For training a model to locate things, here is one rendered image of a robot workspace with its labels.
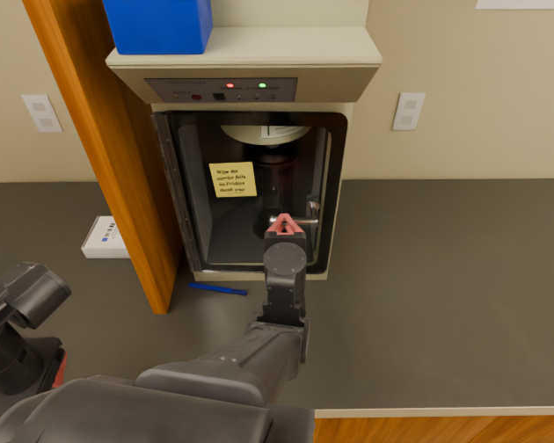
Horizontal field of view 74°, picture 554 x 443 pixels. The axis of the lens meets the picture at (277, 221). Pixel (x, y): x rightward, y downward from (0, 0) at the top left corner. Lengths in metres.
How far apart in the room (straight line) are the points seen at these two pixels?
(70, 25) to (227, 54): 0.20
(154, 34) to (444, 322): 0.78
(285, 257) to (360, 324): 0.41
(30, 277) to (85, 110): 0.22
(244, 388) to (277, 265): 0.31
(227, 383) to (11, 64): 1.14
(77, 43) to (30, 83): 0.69
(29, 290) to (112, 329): 0.39
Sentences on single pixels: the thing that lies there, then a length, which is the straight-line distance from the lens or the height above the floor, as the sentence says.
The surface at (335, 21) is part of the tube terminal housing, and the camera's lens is 0.58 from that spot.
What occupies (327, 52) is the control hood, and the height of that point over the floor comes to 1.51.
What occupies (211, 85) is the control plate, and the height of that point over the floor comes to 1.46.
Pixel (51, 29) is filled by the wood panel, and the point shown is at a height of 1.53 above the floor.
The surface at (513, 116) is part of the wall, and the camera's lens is 1.32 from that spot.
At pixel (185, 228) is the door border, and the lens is 0.78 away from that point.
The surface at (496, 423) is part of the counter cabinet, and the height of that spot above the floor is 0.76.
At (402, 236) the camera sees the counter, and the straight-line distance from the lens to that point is 1.07.
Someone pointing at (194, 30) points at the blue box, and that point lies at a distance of 0.47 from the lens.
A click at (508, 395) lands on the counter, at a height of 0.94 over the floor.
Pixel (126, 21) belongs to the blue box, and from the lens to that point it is 0.48.
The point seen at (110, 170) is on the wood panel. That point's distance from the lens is 0.62.
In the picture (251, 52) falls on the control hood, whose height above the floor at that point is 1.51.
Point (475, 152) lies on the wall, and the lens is 1.34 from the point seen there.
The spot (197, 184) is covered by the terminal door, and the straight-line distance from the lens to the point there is 0.69.
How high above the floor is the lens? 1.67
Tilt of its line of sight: 44 degrees down
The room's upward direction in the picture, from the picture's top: straight up
